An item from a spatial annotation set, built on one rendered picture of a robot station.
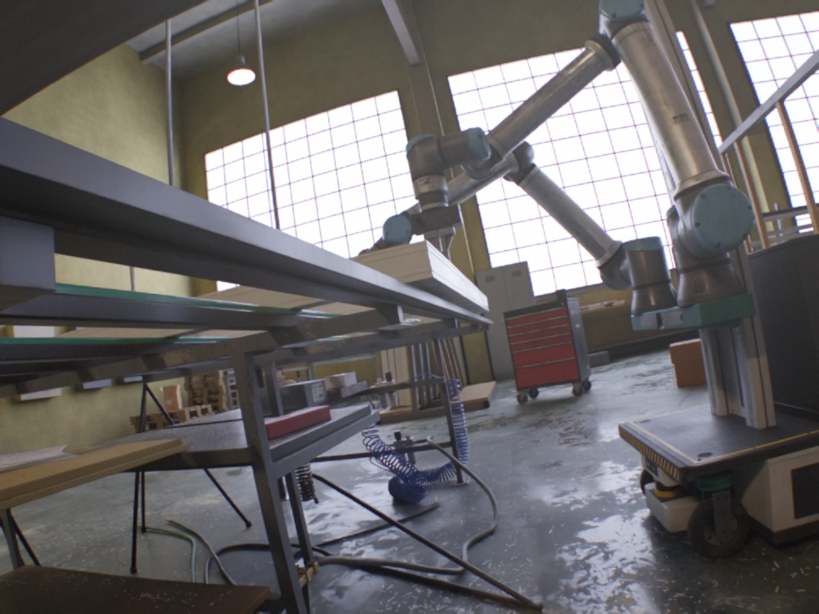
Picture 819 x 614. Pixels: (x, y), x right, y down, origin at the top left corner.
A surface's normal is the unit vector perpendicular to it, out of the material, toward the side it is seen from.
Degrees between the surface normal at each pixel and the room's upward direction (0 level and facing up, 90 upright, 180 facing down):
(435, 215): 90
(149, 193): 90
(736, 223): 95
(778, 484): 90
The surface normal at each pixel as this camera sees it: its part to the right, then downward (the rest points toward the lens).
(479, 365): -0.24, -0.04
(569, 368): -0.57, 0.03
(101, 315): 0.96, -0.19
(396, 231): -0.01, -0.04
